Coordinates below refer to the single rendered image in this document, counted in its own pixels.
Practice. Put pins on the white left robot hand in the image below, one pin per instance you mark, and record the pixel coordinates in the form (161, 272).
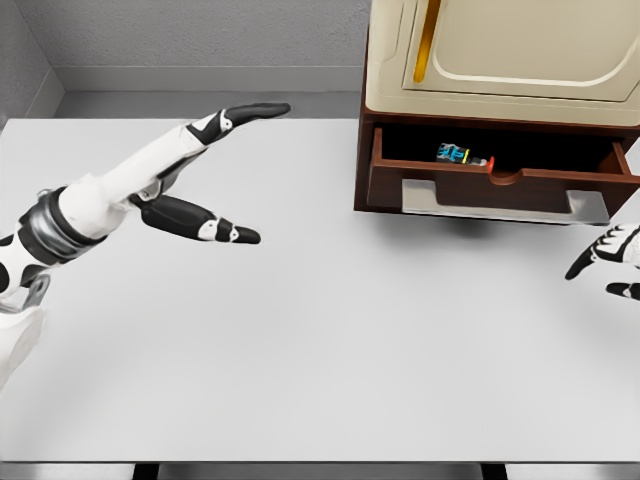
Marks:
(150, 160)

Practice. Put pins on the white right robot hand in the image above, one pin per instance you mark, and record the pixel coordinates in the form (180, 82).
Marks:
(625, 245)

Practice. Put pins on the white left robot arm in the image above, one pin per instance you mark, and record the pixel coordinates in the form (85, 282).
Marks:
(75, 210)

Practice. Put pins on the brown wooden drawer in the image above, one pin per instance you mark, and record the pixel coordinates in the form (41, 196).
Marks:
(500, 192)

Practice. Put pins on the cream cabinet door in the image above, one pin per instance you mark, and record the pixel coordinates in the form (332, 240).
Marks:
(525, 45)

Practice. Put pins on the cream and brown cabinet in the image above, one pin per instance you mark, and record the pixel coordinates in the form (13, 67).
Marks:
(385, 75)

